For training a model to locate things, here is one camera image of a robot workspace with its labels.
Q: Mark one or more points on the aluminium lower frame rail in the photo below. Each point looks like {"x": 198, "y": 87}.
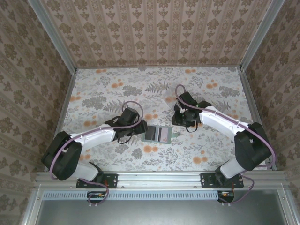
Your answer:
{"x": 31, "y": 208}
{"x": 286, "y": 208}

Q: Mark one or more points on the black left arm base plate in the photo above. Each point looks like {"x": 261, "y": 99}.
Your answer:
{"x": 110, "y": 180}

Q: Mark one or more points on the grey metal panel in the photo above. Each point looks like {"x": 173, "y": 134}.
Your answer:
{"x": 159, "y": 213}

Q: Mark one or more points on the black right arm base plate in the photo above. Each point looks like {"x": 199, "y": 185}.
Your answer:
{"x": 207, "y": 180}

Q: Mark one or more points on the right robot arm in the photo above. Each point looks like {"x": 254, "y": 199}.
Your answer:
{"x": 253, "y": 150}

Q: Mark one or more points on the white pink credit card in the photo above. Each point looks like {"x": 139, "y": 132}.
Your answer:
{"x": 165, "y": 134}

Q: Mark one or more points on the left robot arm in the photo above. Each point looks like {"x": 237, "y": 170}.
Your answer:
{"x": 63, "y": 154}

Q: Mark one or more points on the clear plastic card box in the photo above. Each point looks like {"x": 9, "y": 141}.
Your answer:
{"x": 168, "y": 98}

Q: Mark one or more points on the long aluminium table rail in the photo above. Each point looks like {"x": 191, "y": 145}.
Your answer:
{"x": 159, "y": 179}

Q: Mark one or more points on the aluminium frame post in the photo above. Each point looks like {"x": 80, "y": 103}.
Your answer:
{"x": 55, "y": 35}
{"x": 260, "y": 35}

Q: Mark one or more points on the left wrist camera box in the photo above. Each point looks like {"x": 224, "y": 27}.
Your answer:
{"x": 130, "y": 114}

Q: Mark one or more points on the green leather card holder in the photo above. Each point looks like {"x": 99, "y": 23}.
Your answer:
{"x": 154, "y": 141}

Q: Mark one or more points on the aluminium side rail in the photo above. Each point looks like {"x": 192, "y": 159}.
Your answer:
{"x": 252, "y": 105}
{"x": 62, "y": 117}

